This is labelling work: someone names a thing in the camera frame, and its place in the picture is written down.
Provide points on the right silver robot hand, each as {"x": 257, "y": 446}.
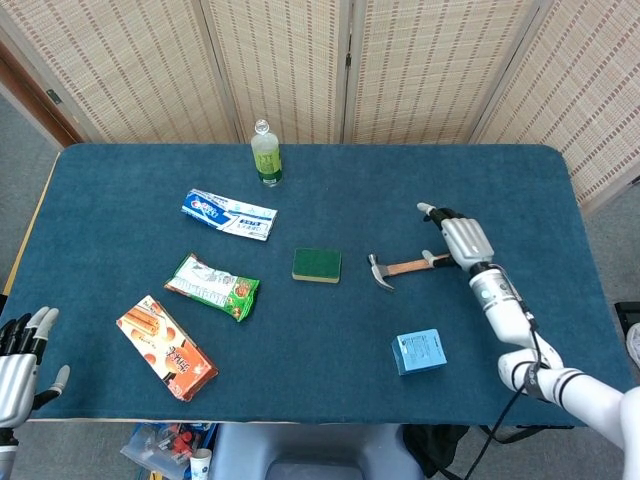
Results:
{"x": 467, "y": 242}

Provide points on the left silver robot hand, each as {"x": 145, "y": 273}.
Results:
{"x": 15, "y": 382}

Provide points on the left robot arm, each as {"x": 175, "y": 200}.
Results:
{"x": 6, "y": 447}

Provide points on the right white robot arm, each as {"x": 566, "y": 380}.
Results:
{"x": 510, "y": 315}

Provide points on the green yellow sponge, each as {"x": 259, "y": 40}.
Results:
{"x": 316, "y": 262}

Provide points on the small light blue box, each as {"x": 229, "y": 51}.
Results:
{"x": 420, "y": 352}

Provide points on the blue table cloth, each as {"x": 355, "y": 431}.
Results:
{"x": 350, "y": 210}

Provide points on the orange biscuit box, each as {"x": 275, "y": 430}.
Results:
{"x": 165, "y": 347}

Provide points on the black box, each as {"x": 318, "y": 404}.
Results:
{"x": 627, "y": 312}

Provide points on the bamboo folding screen panel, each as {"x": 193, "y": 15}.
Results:
{"x": 280, "y": 60}
{"x": 590, "y": 100}
{"x": 125, "y": 65}
{"x": 430, "y": 65}

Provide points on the white shoe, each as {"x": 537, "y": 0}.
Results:
{"x": 634, "y": 345}

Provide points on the white paper cup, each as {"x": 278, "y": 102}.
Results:
{"x": 201, "y": 465}

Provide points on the black bag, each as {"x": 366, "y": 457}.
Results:
{"x": 435, "y": 447}

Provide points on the clear green label bottle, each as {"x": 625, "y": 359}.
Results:
{"x": 267, "y": 160}

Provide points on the green white snack packet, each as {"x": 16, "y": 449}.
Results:
{"x": 210, "y": 285}

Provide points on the blue white toothpaste box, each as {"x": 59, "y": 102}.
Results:
{"x": 227, "y": 215}

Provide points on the brown wooden door frame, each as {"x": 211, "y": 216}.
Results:
{"x": 30, "y": 95}

